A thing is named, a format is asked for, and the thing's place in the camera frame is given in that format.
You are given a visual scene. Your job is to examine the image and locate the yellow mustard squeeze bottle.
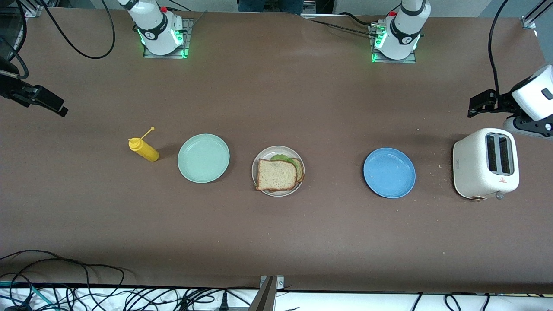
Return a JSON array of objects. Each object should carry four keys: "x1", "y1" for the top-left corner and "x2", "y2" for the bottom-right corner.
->
[{"x1": 128, "y1": 126, "x2": 159, "y2": 162}]

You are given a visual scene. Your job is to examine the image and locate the brown toast bread slice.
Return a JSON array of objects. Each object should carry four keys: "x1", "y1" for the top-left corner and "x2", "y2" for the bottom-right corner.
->
[
  {"x1": 287, "y1": 158, "x2": 305, "y2": 184},
  {"x1": 256, "y1": 159, "x2": 299, "y2": 192}
]

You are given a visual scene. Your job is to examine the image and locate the green lettuce leaf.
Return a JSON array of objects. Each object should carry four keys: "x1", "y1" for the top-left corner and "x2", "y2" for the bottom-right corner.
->
[{"x1": 270, "y1": 154, "x2": 303, "y2": 182}]

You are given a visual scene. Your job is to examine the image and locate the blue plate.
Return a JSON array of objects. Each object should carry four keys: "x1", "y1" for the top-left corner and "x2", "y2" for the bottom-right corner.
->
[{"x1": 363, "y1": 148, "x2": 416, "y2": 199}]

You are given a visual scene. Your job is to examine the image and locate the mint green plate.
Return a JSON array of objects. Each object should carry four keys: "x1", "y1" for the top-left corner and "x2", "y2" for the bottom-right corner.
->
[{"x1": 177, "y1": 133, "x2": 230, "y2": 184}]

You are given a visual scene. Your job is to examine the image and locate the beige plate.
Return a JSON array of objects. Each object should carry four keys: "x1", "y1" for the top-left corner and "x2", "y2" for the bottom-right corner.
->
[{"x1": 251, "y1": 146, "x2": 305, "y2": 197}]

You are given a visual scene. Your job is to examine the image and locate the white toaster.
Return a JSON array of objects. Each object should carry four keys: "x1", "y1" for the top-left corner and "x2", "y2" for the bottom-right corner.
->
[{"x1": 452, "y1": 128, "x2": 520, "y2": 201}]

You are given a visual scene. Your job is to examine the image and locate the person legs in jeans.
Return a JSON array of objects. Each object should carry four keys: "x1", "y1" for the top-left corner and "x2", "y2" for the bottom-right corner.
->
[{"x1": 238, "y1": 0, "x2": 304, "y2": 13}]

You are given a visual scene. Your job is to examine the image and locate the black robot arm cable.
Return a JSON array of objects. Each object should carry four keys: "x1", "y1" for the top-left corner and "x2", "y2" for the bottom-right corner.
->
[
  {"x1": 488, "y1": 0, "x2": 510, "y2": 96},
  {"x1": 0, "y1": 0, "x2": 116, "y2": 80}
]

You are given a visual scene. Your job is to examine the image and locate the aluminium frame profile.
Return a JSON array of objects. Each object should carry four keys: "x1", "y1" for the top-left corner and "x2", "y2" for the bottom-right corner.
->
[
  {"x1": 521, "y1": 0, "x2": 553, "y2": 30},
  {"x1": 13, "y1": 3, "x2": 47, "y2": 50}
]

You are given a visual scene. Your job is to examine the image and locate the black braided base cable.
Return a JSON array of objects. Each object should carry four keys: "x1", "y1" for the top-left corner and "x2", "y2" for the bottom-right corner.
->
[{"x1": 302, "y1": 12, "x2": 377, "y2": 37}]

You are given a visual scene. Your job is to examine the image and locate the black floor cable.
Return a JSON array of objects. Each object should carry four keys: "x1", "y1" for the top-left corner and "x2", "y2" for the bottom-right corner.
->
[{"x1": 0, "y1": 250, "x2": 126, "y2": 311}]

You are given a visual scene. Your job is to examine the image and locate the teal floor cable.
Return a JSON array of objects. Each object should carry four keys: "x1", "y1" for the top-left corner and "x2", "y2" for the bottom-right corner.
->
[{"x1": 0, "y1": 281, "x2": 57, "y2": 311}]

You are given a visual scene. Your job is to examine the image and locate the grey metal bracket beam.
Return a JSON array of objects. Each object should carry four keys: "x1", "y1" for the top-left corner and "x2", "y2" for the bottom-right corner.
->
[{"x1": 250, "y1": 276, "x2": 285, "y2": 311}]

